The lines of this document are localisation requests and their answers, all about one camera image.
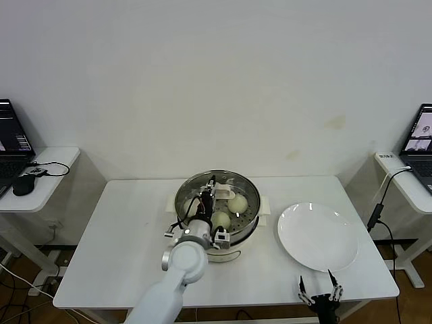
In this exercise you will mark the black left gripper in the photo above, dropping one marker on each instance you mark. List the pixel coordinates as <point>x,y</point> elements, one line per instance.
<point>207,206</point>

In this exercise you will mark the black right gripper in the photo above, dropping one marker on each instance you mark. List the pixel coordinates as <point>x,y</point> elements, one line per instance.
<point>325,305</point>

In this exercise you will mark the white steamed baozi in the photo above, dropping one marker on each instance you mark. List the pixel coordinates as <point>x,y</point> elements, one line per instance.
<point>189,206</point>
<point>238,204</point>
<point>222,220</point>

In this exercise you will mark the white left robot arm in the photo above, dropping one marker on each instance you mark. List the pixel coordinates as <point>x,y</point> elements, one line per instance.
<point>185,260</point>

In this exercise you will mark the stainless steel steamer basket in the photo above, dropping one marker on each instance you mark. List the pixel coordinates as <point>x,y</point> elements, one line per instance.
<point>254,219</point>

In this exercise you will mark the round white plate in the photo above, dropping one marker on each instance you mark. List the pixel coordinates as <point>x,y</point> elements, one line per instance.
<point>314,233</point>

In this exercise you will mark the cream electric cooking pot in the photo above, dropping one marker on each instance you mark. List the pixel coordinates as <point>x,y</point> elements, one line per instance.
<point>236,253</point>

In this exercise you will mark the white side table with label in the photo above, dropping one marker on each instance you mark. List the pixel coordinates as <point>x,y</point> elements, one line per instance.
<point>405,189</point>

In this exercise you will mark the grey laptop with light screen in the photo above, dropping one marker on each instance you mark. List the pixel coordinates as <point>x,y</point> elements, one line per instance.
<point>420,162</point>

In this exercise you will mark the white side table with mouse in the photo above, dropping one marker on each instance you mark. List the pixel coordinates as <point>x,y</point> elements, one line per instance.
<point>50,189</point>

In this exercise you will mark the small black usb dongle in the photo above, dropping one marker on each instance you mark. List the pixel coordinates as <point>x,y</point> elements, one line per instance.
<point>38,171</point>

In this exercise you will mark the black computer mouse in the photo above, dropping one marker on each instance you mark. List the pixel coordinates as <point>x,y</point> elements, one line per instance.
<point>23,185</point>

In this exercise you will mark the black laptop with dark screen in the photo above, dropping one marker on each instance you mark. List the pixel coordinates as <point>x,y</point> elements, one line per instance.
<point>13,135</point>

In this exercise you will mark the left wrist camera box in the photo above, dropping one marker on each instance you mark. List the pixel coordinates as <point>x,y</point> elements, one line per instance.
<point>222,239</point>

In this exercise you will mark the white wall socket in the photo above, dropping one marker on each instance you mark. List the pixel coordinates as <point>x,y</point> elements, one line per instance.
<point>55,225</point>

